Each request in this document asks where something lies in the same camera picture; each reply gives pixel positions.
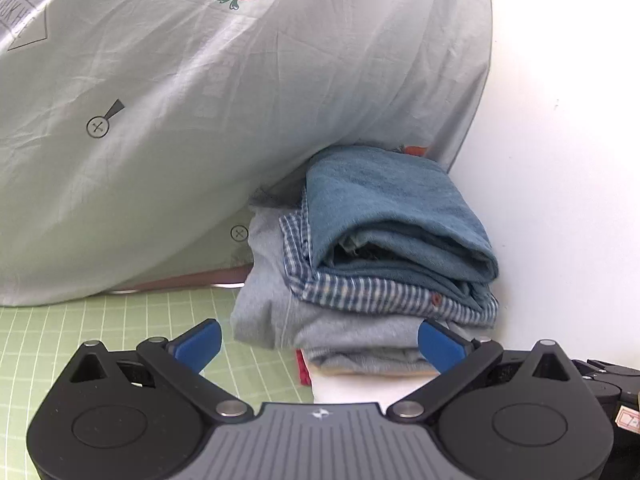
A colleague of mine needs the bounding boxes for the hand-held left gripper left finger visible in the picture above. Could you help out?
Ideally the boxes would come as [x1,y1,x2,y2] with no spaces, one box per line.
[67,317,253,418]

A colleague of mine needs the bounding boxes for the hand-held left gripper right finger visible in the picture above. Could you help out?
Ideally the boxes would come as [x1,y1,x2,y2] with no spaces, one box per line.
[386,317,576,422]

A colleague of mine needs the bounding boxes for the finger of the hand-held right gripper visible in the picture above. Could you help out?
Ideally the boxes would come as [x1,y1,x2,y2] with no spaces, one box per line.
[572,358,640,380]

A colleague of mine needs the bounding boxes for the blue denim jeans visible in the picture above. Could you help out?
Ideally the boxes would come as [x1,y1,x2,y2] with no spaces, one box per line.
[302,145,500,306]

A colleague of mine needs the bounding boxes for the grey folded garment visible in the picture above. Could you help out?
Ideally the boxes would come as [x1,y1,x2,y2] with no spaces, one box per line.
[231,187,493,376]

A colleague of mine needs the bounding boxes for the white folded cloth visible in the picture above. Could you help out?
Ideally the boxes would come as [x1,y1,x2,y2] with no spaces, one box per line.
[310,364,442,405]

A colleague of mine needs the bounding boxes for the blue checked shirt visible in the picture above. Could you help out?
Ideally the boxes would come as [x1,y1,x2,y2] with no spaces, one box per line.
[279,210,500,332]

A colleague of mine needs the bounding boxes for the red knit cloth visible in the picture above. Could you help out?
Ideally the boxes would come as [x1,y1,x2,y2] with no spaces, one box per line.
[295,349,314,387]

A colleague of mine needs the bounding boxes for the green grid cutting mat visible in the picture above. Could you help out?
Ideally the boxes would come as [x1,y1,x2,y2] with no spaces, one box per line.
[0,285,321,461]

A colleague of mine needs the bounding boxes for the carrot printed white sheet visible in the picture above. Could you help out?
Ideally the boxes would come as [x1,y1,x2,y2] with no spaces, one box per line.
[0,0,493,308]

